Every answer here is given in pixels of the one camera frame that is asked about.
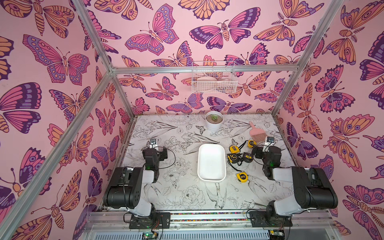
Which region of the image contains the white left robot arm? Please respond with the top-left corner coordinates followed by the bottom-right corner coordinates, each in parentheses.
top-left (103, 147), bottom-right (168, 218)

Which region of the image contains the white plant pot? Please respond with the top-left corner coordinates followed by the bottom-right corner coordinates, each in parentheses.
top-left (205, 111), bottom-right (224, 132)

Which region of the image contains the white storage box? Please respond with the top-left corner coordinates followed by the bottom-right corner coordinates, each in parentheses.
top-left (197, 144), bottom-right (227, 183)

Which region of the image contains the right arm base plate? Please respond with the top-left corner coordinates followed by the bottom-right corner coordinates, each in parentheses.
top-left (246, 210), bottom-right (293, 228)

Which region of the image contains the white wire wall basket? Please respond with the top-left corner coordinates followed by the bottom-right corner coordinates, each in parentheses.
top-left (190, 65), bottom-right (238, 95)

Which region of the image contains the yellow tape measure blue label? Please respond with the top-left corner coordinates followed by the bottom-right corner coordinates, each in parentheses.
top-left (239, 140), bottom-right (257, 149)

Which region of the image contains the aluminium front rail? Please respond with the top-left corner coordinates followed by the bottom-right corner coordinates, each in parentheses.
top-left (80, 210), bottom-right (342, 240)

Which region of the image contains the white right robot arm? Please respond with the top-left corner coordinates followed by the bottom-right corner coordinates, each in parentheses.
top-left (252, 146), bottom-right (339, 218)

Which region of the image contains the yellow tape measure with clip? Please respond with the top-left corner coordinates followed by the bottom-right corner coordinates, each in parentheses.
top-left (229, 145), bottom-right (240, 154)

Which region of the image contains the pink hand brush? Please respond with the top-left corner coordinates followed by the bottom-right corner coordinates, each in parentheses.
top-left (249, 122), bottom-right (267, 143)

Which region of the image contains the black yellow tape measure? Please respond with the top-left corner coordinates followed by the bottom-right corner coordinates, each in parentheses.
top-left (227, 154), bottom-right (242, 170)
top-left (236, 172), bottom-right (249, 183)

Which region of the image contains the aluminium cage frame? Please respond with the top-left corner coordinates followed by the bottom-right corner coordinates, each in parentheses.
top-left (1, 1), bottom-right (343, 240)

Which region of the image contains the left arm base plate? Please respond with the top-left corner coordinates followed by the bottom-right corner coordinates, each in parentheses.
top-left (129, 212), bottom-right (171, 229)

